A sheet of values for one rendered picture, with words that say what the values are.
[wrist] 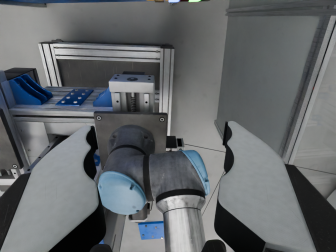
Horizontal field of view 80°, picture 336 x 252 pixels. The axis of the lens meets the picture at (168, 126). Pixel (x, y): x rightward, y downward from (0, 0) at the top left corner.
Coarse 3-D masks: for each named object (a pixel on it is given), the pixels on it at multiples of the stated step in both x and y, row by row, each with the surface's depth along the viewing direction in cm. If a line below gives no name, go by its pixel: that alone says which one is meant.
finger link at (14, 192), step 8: (24, 176) 8; (16, 184) 8; (24, 184) 8; (8, 192) 7; (16, 192) 7; (0, 200) 7; (8, 200) 7; (16, 200) 7; (0, 208) 7; (8, 208) 7; (16, 208) 7; (0, 216) 6; (8, 216) 6; (0, 224) 6; (8, 224) 6; (0, 232) 6; (0, 240) 6; (0, 248) 6
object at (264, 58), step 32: (256, 0) 95; (288, 0) 71; (256, 32) 96; (288, 32) 72; (224, 64) 147; (256, 64) 97; (288, 64) 72; (224, 96) 149; (256, 96) 98; (288, 96) 73; (256, 128) 99
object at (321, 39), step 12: (312, 0) 59; (324, 0) 55; (240, 12) 113; (252, 12) 98; (264, 12) 87; (276, 12) 78; (288, 12) 71; (300, 12) 65; (312, 12) 60; (324, 12) 55; (324, 24) 55; (324, 36) 56; (312, 48) 60; (324, 48) 57; (312, 60) 60; (312, 72) 60; (300, 84) 66; (312, 84) 62; (300, 96) 66; (300, 108) 66; (300, 120) 68; (288, 132) 73; (288, 144) 73; (288, 156) 75
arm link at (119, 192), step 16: (112, 160) 51; (128, 160) 49; (144, 160) 48; (112, 176) 45; (128, 176) 45; (144, 176) 46; (112, 192) 45; (128, 192) 45; (144, 192) 46; (112, 208) 48; (128, 208) 47
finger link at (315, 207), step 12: (288, 168) 8; (300, 180) 8; (300, 192) 7; (312, 192) 7; (300, 204) 7; (312, 204) 7; (324, 204) 7; (312, 216) 6; (324, 216) 6; (312, 228) 6; (324, 228) 6; (324, 240) 6
